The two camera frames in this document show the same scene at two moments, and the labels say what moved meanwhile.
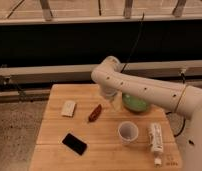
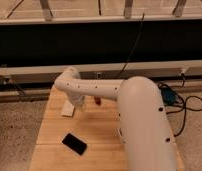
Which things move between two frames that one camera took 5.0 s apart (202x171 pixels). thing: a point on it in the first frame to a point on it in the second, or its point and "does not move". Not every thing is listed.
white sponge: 68,108 does not move
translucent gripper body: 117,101 to 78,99
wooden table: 83,130 does not move
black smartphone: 74,143 does not move
